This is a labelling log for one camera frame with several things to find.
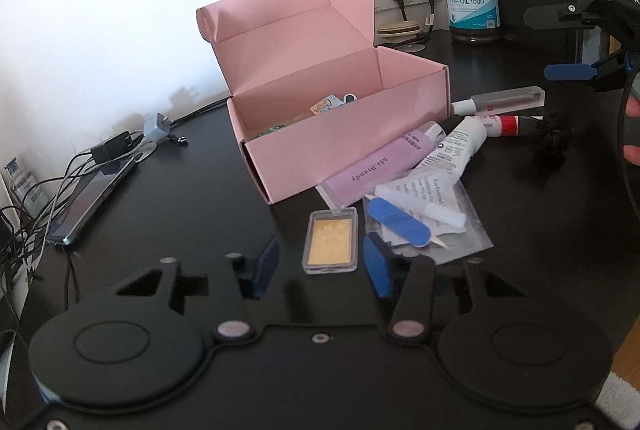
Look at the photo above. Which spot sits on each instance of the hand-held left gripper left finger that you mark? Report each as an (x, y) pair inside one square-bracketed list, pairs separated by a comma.
[(267, 267)]

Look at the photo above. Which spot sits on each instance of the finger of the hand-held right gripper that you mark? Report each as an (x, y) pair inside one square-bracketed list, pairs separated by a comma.
[(550, 16), (567, 72)]

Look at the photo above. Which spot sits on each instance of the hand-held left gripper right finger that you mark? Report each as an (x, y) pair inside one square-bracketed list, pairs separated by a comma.
[(377, 265)]

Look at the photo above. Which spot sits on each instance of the blue nail file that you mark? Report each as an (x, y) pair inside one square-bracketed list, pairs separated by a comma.
[(400, 222)]

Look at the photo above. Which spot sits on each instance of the gold card clear case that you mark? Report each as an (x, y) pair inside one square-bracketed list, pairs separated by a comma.
[(331, 240)]

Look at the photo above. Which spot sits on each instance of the clear case with red stick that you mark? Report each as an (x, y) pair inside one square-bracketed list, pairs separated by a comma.
[(505, 99)]

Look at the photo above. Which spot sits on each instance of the small white glue tube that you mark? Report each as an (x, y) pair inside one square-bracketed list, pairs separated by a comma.
[(425, 207)]

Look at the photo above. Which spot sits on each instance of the red banded white tube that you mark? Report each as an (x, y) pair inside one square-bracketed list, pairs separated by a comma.
[(507, 126)]

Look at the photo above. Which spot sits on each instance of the clear plastic bag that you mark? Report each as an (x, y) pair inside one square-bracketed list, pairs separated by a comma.
[(465, 242)]

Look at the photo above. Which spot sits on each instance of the white paper sachet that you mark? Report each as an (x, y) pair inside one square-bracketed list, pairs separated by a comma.
[(440, 187)]

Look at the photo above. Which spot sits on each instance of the purple cosmetic tube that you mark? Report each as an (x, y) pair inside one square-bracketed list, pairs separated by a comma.
[(370, 165)]

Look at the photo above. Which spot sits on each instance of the pink cardboard box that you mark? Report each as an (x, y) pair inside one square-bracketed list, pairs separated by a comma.
[(320, 145)]

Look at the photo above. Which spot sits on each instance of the white cream tube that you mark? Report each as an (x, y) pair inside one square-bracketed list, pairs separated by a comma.
[(455, 145)]

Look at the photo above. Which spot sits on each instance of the green toy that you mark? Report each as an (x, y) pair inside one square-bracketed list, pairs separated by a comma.
[(267, 131)]

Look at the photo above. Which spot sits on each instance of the black desktop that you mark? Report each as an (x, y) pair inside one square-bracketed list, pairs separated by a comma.
[(175, 210)]

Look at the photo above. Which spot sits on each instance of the person's right hand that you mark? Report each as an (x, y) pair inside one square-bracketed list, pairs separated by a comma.
[(634, 155)]

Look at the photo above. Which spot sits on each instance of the white round disc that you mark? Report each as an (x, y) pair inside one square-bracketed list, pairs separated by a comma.
[(414, 47)]

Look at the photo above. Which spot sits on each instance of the small black connector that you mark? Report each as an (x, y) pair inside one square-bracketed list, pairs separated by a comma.
[(179, 140)]

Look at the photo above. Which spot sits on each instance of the yellow white card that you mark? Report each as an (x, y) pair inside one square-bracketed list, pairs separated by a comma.
[(325, 106)]

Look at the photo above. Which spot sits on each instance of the white round charger pad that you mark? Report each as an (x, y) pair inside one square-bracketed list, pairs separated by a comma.
[(142, 154)]

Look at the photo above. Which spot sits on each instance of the grey-blue charger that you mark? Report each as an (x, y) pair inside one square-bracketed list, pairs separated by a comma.
[(157, 127)]

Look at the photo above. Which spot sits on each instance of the smartphone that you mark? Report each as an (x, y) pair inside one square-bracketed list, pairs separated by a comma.
[(90, 202)]

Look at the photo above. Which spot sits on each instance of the black charger adapter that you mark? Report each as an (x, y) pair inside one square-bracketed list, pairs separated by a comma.
[(110, 147)]

